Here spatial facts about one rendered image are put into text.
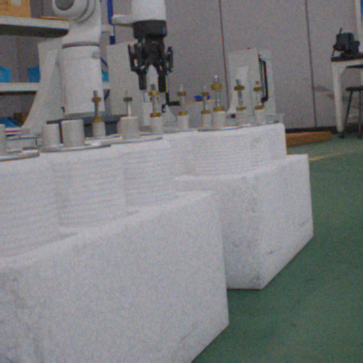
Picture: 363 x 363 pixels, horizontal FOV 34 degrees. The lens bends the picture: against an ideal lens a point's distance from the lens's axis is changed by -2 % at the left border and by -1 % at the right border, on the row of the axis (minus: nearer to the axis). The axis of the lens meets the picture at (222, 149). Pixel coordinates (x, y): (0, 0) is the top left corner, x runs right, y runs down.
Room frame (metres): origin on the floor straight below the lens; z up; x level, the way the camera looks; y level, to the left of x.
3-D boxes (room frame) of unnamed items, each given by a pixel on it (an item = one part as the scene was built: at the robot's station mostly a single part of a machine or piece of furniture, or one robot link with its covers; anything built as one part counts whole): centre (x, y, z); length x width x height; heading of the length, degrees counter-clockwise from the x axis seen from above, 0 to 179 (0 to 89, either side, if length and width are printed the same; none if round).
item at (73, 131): (0.61, 0.15, 0.26); 0.02 x 0.02 x 0.03
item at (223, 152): (1.01, 0.00, 0.16); 0.10 x 0.10 x 0.18
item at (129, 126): (0.72, 0.11, 0.26); 0.02 x 0.02 x 0.03
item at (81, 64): (1.49, 0.33, 0.39); 0.09 x 0.09 x 0.17; 51
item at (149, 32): (1.32, 0.14, 0.45); 0.08 x 0.08 x 0.09
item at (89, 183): (0.61, 0.15, 0.16); 0.10 x 0.10 x 0.18
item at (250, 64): (4.46, 0.17, 0.45); 1.51 x 0.57 x 0.74; 141
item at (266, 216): (1.17, 0.07, 0.09); 0.39 x 0.39 x 0.18; 69
